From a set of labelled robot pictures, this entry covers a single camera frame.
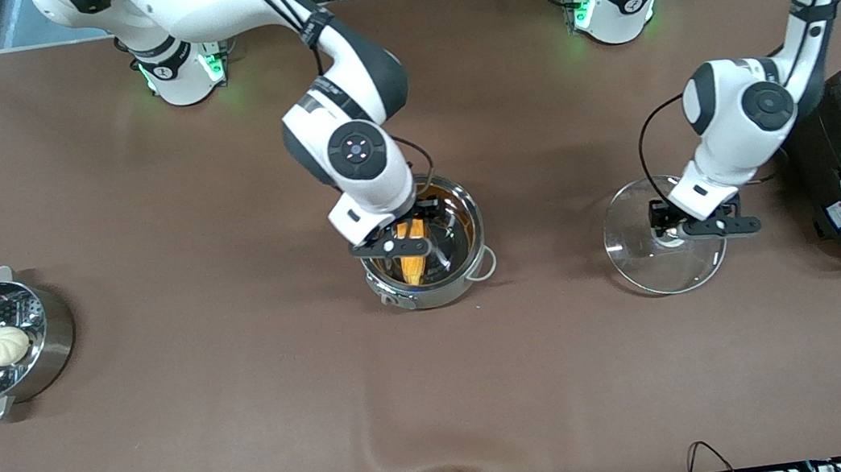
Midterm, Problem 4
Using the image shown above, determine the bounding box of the yellow corn cob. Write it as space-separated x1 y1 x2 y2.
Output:
395 217 436 288

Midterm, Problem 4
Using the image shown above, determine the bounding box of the round glass pot lid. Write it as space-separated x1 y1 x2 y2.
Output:
597 168 732 303

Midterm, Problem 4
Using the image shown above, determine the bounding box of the brown table mat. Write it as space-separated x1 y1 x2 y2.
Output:
0 0 841 472

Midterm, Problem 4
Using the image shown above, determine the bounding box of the white steamed bun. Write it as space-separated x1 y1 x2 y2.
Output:
0 324 33 366

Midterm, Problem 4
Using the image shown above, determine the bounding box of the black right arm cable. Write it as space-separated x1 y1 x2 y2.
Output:
235 0 438 217

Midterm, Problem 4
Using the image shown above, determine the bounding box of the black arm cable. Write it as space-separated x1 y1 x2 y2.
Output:
619 0 841 207
235 0 438 217

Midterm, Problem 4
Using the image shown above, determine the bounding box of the electric cooking pot with handles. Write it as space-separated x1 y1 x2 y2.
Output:
350 167 503 317

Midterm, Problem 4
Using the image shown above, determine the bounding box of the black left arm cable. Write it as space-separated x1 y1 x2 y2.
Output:
619 0 841 207

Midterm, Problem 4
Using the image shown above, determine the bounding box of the black looped cable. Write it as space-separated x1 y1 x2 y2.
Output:
683 437 739 472

